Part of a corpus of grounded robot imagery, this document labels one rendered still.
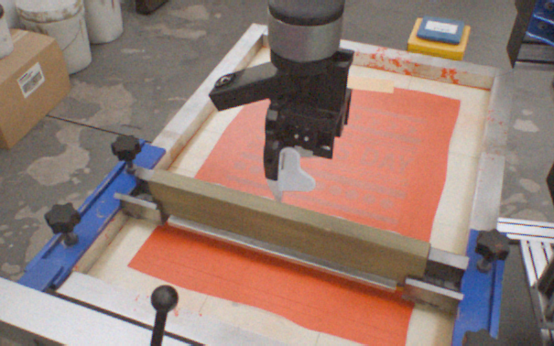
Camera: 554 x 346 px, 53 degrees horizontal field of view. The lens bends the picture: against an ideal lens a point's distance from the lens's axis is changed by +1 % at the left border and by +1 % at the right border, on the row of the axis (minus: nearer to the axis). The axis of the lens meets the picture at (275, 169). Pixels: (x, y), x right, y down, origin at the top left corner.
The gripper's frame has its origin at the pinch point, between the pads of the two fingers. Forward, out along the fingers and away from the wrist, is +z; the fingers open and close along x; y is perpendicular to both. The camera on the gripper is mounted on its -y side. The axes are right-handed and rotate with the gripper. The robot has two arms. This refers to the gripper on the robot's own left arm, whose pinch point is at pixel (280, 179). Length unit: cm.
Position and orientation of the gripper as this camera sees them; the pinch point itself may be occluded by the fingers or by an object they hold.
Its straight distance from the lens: 72.3
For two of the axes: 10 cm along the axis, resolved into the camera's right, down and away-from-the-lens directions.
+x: 3.4, -6.3, 6.9
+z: -0.1, 7.4, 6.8
